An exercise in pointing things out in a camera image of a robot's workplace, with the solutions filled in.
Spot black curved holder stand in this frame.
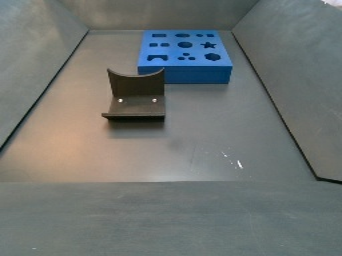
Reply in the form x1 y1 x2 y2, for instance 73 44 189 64
101 69 165 120

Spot blue shape sorter block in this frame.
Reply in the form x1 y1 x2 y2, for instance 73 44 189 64
137 30 232 84

